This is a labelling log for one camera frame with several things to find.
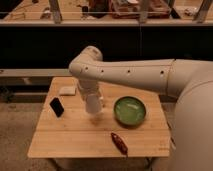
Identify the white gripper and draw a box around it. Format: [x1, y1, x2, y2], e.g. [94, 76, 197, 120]
[77, 79, 101, 103]

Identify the white ceramic cup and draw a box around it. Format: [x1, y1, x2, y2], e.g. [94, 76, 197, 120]
[85, 94, 102, 114]

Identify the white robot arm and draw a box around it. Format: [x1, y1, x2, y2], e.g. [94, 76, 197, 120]
[69, 46, 213, 171]

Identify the black eraser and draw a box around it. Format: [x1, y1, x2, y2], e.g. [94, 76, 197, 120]
[50, 98, 64, 117]

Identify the beige sponge block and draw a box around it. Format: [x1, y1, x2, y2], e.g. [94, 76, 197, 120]
[59, 86, 76, 96]

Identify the green bowl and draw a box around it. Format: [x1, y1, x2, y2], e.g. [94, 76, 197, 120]
[113, 96, 146, 126]

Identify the wooden folding table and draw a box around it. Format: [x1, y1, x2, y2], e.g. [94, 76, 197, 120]
[28, 77, 170, 158]

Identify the red chili pepper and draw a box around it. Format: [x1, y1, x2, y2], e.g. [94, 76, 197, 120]
[111, 133, 128, 155]

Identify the red crate on shelf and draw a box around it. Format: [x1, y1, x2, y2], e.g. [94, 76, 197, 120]
[109, 0, 171, 18]

